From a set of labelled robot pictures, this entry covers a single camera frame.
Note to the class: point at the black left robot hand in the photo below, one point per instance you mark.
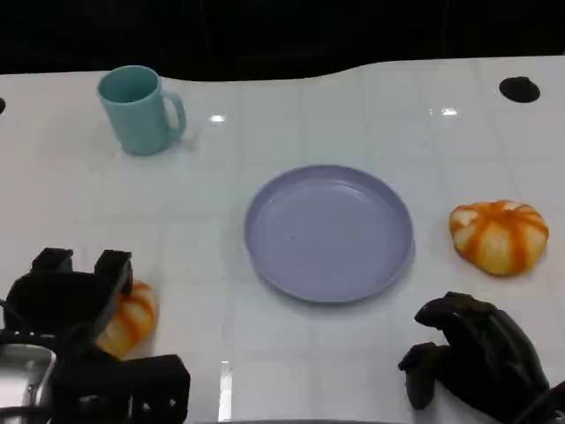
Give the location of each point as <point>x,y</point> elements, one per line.
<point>57,305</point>

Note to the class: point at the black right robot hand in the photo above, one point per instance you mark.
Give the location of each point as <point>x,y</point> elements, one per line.
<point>490,353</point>

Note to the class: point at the orange and white toy bread roll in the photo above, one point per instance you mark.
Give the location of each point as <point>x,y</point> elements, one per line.
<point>132,318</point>
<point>499,238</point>

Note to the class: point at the pale green mug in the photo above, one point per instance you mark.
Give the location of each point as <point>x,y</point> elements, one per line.
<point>132,119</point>

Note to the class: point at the lilac plate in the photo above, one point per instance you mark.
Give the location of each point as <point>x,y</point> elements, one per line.
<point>329,234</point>

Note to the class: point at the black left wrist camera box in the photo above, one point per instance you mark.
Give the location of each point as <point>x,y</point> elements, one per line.
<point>123,388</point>

